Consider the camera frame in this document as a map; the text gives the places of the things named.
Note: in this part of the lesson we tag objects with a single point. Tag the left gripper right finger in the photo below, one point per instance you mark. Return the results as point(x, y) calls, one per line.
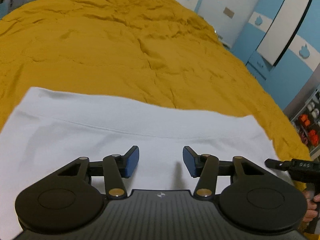
point(207, 168)

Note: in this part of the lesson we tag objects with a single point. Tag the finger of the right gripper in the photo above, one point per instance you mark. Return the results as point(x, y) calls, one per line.
point(278, 165)

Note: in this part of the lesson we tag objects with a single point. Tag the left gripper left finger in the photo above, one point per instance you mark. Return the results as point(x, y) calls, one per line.
point(75, 178)

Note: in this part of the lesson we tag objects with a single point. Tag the white printed t-shirt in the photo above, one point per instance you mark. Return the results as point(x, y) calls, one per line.
point(49, 129)

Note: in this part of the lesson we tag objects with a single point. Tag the person's right hand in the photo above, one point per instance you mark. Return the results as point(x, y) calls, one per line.
point(311, 212)

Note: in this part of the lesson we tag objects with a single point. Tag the shelf with orange items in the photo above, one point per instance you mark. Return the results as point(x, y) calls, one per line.
point(306, 124)

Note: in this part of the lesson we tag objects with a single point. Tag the blue white wardrobe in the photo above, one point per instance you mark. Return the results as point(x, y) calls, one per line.
point(279, 45)

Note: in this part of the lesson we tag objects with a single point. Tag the mustard yellow bedspread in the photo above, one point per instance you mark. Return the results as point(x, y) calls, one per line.
point(51, 44)

